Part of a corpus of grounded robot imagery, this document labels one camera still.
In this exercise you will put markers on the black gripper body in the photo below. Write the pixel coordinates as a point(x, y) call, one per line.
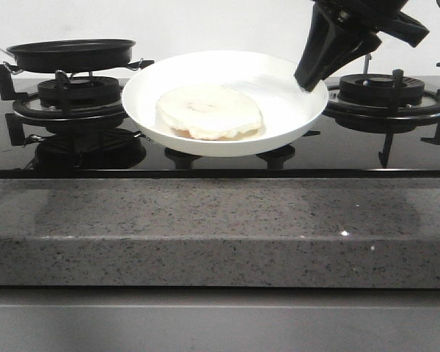
point(384, 16)

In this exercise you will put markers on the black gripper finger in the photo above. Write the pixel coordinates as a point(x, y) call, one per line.
point(355, 49)
point(324, 25)

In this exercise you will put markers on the white ceramic plate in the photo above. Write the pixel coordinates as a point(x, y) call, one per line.
point(288, 110)

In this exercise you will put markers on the fried egg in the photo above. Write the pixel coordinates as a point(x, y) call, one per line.
point(209, 111)

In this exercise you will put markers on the black frying pan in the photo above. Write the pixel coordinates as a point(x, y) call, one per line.
point(72, 56)

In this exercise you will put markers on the right black gas burner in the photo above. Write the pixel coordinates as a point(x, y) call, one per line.
point(379, 90)

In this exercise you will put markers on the black gas burner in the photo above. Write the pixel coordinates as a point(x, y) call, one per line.
point(379, 90)
point(81, 92)

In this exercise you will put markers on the right black pan support grate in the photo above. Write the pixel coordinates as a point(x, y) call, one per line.
point(392, 121)

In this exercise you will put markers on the left black gas burner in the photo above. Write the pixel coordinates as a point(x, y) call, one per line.
point(81, 92)

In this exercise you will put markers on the black glass cooktop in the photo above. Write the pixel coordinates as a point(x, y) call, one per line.
point(334, 147)

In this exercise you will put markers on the grey cabinet front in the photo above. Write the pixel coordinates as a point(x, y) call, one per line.
point(175, 319)

